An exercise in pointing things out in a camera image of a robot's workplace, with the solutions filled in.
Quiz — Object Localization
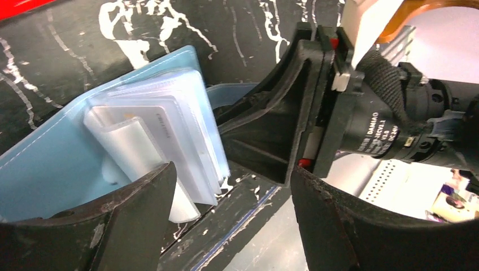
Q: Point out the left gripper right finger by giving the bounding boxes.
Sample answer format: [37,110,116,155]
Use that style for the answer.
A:
[290,167,478,270]

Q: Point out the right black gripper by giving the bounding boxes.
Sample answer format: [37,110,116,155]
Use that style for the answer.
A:
[312,27,478,179]

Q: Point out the orange wooden shelf rack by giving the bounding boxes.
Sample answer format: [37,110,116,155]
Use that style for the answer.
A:
[376,0,478,43]

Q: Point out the white credit card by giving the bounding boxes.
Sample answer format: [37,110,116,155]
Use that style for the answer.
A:
[84,102,223,205]

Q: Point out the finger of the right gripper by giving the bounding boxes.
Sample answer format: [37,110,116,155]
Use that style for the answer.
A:
[216,23,334,186]

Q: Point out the red plastic bin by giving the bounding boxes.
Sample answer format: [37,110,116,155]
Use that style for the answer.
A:
[1,0,54,20]

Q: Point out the blue card holder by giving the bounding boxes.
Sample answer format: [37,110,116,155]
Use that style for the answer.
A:
[1,46,253,223]

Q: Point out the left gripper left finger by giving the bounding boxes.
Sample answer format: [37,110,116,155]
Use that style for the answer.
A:
[1,163,177,270]

